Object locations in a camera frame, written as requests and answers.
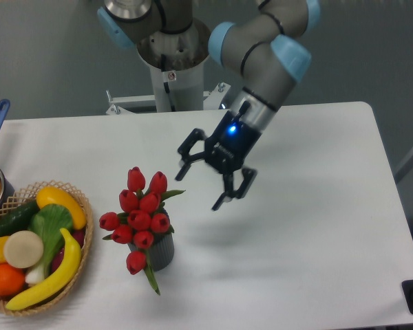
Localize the woven wicker basket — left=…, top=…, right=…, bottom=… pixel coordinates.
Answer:
left=0, top=180, right=94, bottom=317

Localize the grey ribbed vase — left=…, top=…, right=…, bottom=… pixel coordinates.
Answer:
left=127, top=209, right=176, bottom=272

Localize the orange fruit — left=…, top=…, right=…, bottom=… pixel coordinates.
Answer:
left=0, top=263, right=25, bottom=297

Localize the beige round slice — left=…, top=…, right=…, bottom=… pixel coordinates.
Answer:
left=3, top=230, right=44, bottom=269

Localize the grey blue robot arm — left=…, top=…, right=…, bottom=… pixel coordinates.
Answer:
left=176, top=1, right=321, bottom=210

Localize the yellow banana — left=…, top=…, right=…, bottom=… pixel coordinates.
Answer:
left=5, top=228, right=81, bottom=311

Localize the purple red vegetable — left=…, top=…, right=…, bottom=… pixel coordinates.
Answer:
left=51, top=229, right=85, bottom=273

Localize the white metal base frame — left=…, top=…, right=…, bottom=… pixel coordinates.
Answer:
left=105, top=82, right=231, bottom=115

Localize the red tulip bouquet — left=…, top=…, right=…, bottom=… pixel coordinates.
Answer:
left=99, top=167, right=183, bottom=294

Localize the green bok choy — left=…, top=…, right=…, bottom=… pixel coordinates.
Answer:
left=25, top=203, right=73, bottom=286

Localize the green cucumber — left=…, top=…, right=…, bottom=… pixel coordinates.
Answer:
left=0, top=200, right=39, bottom=237

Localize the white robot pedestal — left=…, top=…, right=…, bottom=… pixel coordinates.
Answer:
left=96, top=0, right=214, bottom=113

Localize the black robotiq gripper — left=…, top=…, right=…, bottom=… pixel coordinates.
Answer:
left=173, top=110, right=265, bottom=212

